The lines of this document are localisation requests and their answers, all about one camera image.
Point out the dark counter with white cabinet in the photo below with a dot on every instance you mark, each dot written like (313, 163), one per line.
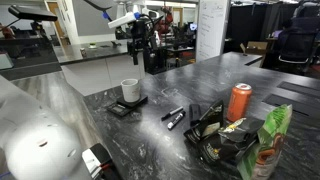
(105, 66)

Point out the black office chair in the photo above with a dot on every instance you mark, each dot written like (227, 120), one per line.
(295, 47)

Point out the black marker with grey cap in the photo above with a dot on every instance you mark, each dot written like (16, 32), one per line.
(169, 114)

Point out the green snack bag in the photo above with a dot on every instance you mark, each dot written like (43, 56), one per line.
(261, 159)

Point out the black kitchen scale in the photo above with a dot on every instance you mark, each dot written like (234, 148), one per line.
(121, 108)

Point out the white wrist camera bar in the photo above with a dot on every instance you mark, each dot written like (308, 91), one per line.
(127, 18)

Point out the black marker with white label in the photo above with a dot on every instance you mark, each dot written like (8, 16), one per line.
(173, 123)

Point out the black rectangular case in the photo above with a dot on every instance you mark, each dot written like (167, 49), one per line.
(194, 114)

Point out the black snack bag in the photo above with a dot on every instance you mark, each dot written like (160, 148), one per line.
(216, 142)

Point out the black overhead camera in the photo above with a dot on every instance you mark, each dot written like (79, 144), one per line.
(31, 14)

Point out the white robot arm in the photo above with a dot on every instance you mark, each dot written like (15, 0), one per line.
(37, 143)

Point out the white whiteboard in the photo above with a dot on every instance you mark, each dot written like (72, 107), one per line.
(212, 26)

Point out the cardboard box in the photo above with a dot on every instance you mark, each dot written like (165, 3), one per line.
(254, 47)

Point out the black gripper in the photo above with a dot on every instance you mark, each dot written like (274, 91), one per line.
(139, 32)

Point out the black and white device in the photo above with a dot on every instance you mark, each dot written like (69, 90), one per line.
(100, 164)

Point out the orange drink can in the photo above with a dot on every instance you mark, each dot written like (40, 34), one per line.
(239, 100)

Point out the white mug cup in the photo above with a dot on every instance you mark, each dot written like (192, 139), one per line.
(131, 90)

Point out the small jar on counter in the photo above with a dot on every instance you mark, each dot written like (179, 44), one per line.
(83, 52)

